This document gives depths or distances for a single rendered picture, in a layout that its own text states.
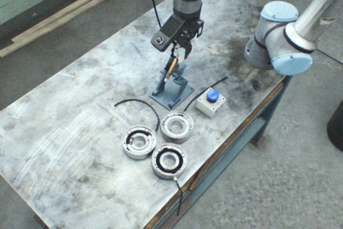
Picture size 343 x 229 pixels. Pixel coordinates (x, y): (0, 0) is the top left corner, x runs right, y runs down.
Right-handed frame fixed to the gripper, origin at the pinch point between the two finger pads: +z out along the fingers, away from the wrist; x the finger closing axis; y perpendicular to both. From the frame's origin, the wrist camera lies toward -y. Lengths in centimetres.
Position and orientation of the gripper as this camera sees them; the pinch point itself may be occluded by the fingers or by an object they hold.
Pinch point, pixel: (174, 60)
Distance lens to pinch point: 114.1
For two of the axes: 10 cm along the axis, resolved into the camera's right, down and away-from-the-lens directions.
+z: -0.8, 6.0, 8.0
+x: -7.6, -5.5, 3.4
